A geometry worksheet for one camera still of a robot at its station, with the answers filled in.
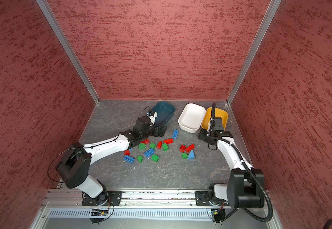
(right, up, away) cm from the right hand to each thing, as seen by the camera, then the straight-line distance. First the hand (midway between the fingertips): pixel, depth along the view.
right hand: (200, 138), depth 87 cm
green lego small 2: (-30, -6, +5) cm, 31 cm away
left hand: (-25, +6, 0) cm, 25 cm away
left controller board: (-57, -37, -14) cm, 69 cm away
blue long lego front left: (-45, -13, +1) cm, 47 cm away
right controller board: (+6, -36, -16) cm, 40 cm away
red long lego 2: (-5, -7, +4) cm, 10 cm away
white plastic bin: (-2, +12, +20) cm, 23 cm away
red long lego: (-20, -3, +8) cm, 22 cm away
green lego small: (-10, -11, 0) cm, 15 cm away
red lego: (-26, -6, +5) cm, 27 cm away
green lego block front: (-29, -12, 0) cm, 31 cm away
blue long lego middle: (-32, -10, +3) cm, 34 cm away
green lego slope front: (-37, -13, -2) cm, 39 cm away
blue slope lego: (-5, -11, +1) cm, 13 cm away
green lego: (-22, -7, +5) cm, 24 cm away
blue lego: (-15, +1, +12) cm, 20 cm away
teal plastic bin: (-24, +16, +23) cm, 36 cm away
